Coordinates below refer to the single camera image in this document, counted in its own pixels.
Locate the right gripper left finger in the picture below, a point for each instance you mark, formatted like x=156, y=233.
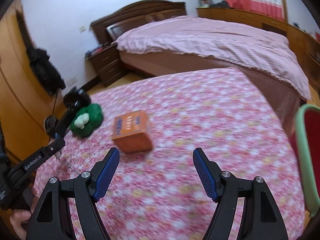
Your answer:
x=51, y=218

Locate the orange cardboard box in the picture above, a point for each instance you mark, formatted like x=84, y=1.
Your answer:
x=132, y=132

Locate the person's left hand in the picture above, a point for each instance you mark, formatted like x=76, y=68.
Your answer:
x=18, y=217

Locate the green toy with white piece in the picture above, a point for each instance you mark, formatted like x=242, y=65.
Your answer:
x=87, y=120

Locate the pink floral tablecloth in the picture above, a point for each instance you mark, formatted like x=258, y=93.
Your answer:
x=158, y=194

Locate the red bin with green rim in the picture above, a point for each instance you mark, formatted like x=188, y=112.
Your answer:
x=305, y=143

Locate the black jacket hanging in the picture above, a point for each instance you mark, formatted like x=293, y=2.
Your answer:
x=47, y=75

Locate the dark wooden nightstand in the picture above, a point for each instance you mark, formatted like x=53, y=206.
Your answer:
x=108, y=65

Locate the pink bed quilt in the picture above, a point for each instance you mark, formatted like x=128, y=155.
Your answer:
x=236, y=43

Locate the dark wooden headboard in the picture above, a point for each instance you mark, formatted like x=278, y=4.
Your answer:
x=107, y=29

